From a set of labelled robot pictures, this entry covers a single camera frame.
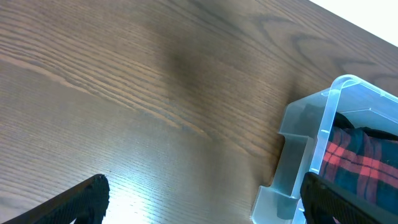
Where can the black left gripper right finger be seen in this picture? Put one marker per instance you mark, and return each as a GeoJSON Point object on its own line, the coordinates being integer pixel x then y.
{"type": "Point", "coordinates": [325, 202]}

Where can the red navy plaid shirt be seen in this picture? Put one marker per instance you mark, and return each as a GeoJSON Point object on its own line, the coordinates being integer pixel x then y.
{"type": "Point", "coordinates": [363, 161]}

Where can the clear plastic storage bin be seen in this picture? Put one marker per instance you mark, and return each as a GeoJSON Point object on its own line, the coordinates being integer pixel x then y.
{"type": "Point", "coordinates": [306, 128]}

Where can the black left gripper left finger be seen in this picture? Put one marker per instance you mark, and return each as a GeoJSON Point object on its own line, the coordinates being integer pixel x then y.
{"type": "Point", "coordinates": [85, 203]}

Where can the black garment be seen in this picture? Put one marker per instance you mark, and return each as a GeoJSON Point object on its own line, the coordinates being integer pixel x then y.
{"type": "Point", "coordinates": [340, 121]}

